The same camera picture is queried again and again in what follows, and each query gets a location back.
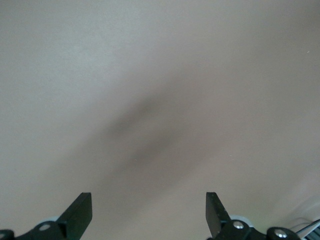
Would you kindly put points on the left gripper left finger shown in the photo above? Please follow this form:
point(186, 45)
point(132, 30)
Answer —
point(75, 220)

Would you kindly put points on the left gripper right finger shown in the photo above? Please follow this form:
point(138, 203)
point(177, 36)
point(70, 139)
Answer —
point(216, 217)

